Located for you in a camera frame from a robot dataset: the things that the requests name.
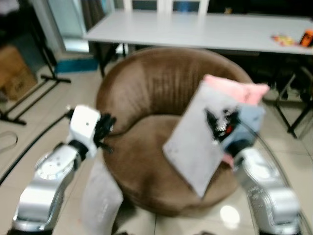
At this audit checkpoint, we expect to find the grey square pillow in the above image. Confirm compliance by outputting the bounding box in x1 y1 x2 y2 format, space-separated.
162 81 246 198
80 156 124 235

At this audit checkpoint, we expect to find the pink pillow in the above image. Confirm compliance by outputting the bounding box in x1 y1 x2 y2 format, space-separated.
202 74 270 167

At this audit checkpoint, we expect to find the brown round velvet sofa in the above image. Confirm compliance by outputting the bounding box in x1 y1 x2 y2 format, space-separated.
95 47 268 217

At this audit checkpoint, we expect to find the black metal rack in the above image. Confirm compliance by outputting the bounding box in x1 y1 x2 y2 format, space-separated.
0 7 72 126

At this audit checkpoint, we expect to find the white folding table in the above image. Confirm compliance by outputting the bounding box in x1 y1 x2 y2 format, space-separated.
84 11 313 138

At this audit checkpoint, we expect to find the yellow red snack packet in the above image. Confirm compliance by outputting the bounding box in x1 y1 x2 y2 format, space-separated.
271 33 297 47

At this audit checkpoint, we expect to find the brown cardboard box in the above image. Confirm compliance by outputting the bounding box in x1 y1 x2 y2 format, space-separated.
0 45 38 101

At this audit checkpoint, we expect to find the orange can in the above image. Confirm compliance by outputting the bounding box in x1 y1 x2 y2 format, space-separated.
300 29 313 48

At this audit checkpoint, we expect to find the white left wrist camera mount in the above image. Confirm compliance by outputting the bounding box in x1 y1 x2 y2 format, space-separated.
68 104 102 148

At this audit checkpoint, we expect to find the black floor cable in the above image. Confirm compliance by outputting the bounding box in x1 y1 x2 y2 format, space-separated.
0 110 75 187

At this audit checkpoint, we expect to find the white glass door frame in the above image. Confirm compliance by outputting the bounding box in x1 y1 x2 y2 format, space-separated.
31 0 91 53

